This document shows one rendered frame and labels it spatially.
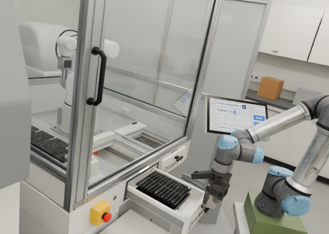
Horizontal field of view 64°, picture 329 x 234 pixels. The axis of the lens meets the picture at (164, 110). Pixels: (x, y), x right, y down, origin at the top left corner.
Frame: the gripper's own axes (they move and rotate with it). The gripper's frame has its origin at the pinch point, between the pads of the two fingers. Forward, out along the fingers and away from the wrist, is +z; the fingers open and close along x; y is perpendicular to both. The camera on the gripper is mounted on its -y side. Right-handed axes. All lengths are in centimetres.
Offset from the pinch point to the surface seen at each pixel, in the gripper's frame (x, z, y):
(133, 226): -18.7, 14.8, -24.3
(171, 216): -12.8, 3.8, -9.7
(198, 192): 11.4, 2.5, -7.8
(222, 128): 86, -9, -24
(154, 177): 3.0, 0.8, -29.7
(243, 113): 104, -21, -16
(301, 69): 365, -50, -1
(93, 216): -36.6, 3.0, -33.0
